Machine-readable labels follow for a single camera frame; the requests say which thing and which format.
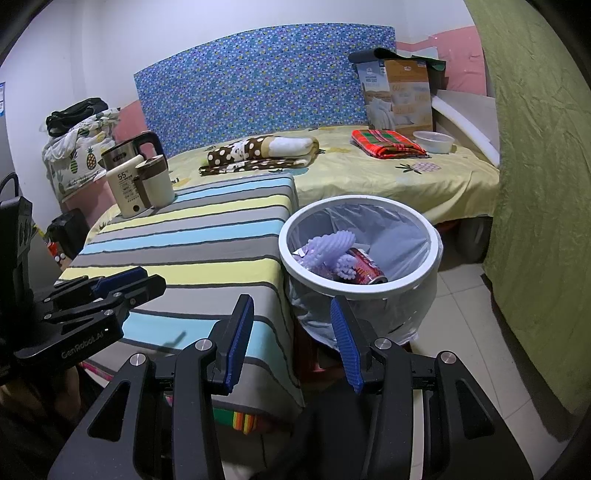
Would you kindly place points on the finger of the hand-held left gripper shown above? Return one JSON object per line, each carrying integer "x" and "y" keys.
{"x": 120, "y": 279}
{"x": 138, "y": 293}

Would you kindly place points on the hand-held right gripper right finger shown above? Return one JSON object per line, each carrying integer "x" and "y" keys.
{"x": 346, "y": 346}

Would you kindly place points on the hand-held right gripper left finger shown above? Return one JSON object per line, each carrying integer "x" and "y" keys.
{"x": 240, "y": 346}

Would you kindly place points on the white round trash bin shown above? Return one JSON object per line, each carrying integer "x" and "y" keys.
{"x": 360, "y": 288}

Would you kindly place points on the red drink can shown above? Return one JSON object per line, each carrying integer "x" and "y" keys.
{"x": 367, "y": 267}

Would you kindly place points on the translucent plastic trash bag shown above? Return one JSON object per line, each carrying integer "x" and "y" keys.
{"x": 397, "y": 230}

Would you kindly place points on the striped tablecloth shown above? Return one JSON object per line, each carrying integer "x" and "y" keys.
{"x": 184, "y": 240}

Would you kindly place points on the black backpack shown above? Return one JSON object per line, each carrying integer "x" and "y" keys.
{"x": 67, "y": 230}

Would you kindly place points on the rainbow striped cloth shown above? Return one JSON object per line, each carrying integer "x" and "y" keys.
{"x": 242, "y": 422}

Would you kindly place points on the pink storage box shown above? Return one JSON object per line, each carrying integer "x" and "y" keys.
{"x": 87, "y": 203}

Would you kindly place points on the beige water warmer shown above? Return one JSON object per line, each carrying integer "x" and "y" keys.
{"x": 127, "y": 189}

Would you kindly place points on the beige cup with brown lid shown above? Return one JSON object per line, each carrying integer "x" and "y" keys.
{"x": 159, "y": 184}

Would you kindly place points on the stainless steel electric kettle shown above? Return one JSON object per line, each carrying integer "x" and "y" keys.
{"x": 124, "y": 152}

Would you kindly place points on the pineapple print quilt bundle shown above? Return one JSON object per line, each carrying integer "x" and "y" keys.
{"x": 83, "y": 157}

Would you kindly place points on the yellow pineapple print bedsheet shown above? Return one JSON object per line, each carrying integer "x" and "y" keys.
{"x": 369, "y": 175}

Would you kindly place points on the black cloth bag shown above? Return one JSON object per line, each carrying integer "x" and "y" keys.
{"x": 74, "y": 113}

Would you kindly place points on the brown polka dot blanket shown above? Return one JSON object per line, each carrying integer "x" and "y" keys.
{"x": 240, "y": 150}

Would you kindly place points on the red plaid cloth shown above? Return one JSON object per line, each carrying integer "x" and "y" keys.
{"x": 385, "y": 143}

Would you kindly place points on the clear plastic bowl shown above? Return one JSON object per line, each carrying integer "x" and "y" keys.
{"x": 434, "y": 143}

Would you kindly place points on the blue floral headboard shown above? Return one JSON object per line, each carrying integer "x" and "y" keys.
{"x": 258, "y": 83}

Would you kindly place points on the cardboard bedding box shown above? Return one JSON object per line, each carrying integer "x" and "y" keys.
{"x": 397, "y": 101}

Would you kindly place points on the green curtain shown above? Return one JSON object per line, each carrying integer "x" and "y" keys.
{"x": 540, "y": 184}

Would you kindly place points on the white foam board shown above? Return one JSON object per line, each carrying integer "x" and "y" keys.
{"x": 466, "y": 120}

